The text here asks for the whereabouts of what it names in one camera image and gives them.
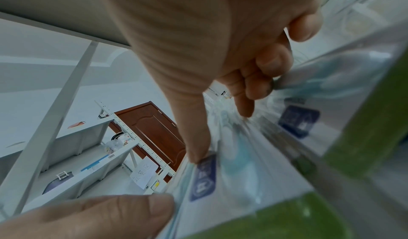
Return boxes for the person's left hand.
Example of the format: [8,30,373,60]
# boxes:
[0,194,176,239]

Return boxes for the person's right hand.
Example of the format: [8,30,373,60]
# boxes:
[95,0,328,164]

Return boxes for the white stationery rack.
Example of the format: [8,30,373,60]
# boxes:
[0,100,178,208]

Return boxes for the dark blue handled case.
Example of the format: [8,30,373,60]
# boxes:
[42,171,74,194]

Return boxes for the hanging paper sheets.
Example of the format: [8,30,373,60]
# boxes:
[129,156,159,190]

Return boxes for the white metal shelf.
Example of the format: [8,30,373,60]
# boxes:
[0,0,408,239]

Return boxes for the red-brown wooden door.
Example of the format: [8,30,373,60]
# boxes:
[108,101,187,183]

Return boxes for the row of green toothbrush packets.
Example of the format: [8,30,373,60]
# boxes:
[159,19,408,239]

